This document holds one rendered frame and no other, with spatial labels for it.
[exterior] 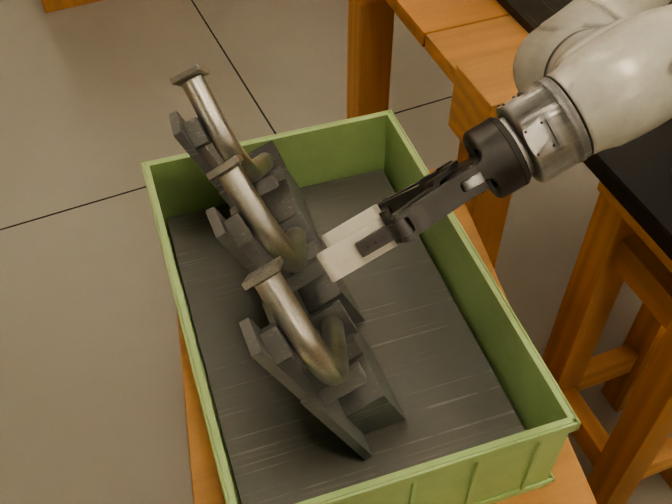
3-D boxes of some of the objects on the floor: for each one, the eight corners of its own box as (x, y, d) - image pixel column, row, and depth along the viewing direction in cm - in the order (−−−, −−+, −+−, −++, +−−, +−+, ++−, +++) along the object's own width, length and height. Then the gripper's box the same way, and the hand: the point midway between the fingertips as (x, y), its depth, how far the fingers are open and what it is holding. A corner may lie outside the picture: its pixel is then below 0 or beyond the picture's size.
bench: (874, 229, 245) (1072, -38, 179) (442, 379, 209) (491, 114, 143) (724, 99, 288) (839, -154, 222) (344, 205, 252) (347, -60, 186)
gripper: (475, 117, 89) (312, 213, 91) (524, 109, 64) (299, 241, 66) (507, 174, 90) (345, 269, 92) (568, 188, 65) (345, 317, 67)
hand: (336, 252), depth 79 cm, fingers open, 13 cm apart
